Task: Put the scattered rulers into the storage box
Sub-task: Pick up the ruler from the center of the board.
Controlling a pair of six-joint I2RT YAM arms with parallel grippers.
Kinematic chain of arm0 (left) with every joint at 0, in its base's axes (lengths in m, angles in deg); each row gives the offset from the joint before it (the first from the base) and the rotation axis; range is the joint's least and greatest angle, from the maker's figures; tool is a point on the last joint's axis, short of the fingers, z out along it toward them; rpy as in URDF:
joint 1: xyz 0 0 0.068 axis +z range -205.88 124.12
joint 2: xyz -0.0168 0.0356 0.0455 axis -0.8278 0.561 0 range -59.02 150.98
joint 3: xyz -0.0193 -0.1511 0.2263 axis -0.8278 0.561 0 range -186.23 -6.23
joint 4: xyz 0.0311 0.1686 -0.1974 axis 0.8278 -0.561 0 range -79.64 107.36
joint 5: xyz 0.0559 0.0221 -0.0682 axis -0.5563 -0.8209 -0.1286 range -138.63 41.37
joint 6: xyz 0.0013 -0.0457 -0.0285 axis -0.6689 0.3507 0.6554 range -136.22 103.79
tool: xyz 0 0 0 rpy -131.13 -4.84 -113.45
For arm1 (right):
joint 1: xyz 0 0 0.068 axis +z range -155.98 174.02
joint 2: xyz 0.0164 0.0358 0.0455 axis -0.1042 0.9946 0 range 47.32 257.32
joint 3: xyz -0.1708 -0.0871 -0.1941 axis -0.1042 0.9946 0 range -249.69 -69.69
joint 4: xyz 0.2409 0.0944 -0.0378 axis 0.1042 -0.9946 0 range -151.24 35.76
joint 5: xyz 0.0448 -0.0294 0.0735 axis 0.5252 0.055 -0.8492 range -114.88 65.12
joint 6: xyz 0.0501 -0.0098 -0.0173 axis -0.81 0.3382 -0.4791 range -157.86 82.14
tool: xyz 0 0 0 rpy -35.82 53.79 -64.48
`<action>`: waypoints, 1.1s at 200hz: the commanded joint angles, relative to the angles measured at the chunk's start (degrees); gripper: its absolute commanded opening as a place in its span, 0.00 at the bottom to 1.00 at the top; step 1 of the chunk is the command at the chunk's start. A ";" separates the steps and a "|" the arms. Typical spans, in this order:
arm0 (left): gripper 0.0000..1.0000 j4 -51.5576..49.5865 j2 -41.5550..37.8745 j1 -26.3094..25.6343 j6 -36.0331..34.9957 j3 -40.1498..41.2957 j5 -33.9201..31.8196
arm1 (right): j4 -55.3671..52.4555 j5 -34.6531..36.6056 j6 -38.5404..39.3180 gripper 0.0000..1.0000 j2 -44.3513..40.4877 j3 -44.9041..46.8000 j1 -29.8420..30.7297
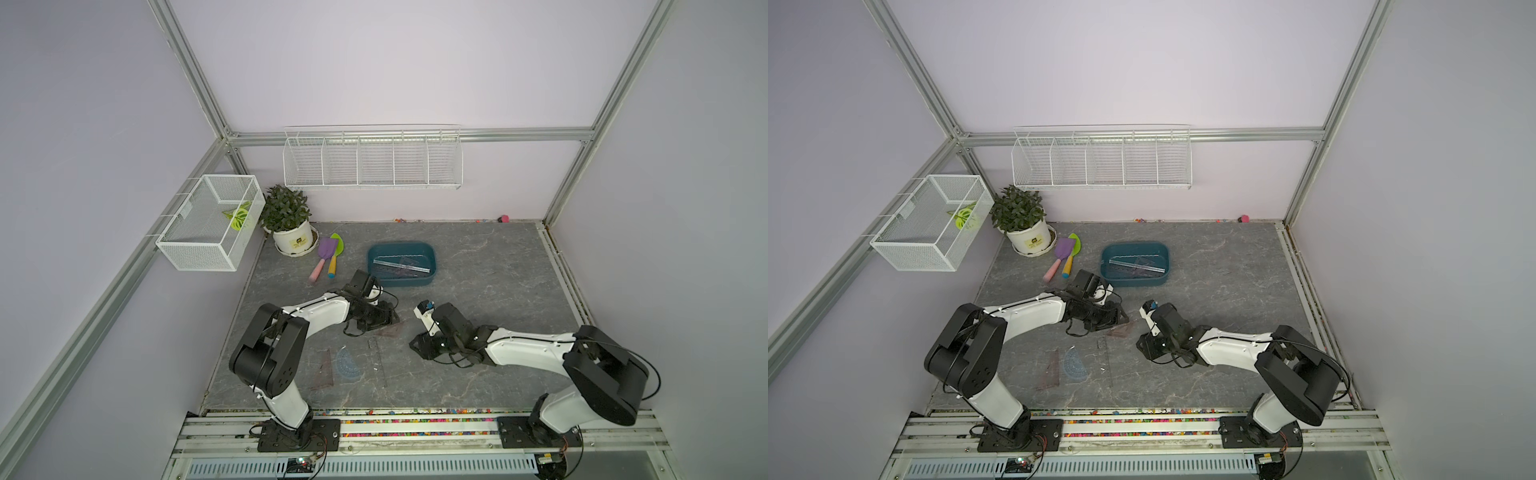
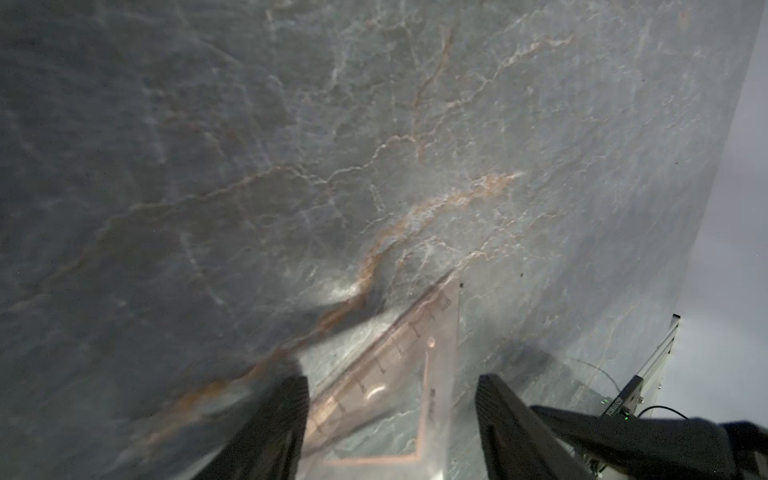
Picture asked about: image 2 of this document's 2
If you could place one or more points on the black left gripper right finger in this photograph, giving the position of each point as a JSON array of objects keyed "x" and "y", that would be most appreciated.
[{"x": 516, "y": 444}]

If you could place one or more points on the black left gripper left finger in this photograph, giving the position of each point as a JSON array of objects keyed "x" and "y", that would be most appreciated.
[{"x": 269, "y": 445}]

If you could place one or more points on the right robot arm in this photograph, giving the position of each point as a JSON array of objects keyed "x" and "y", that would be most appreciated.
[{"x": 639, "y": 448}]

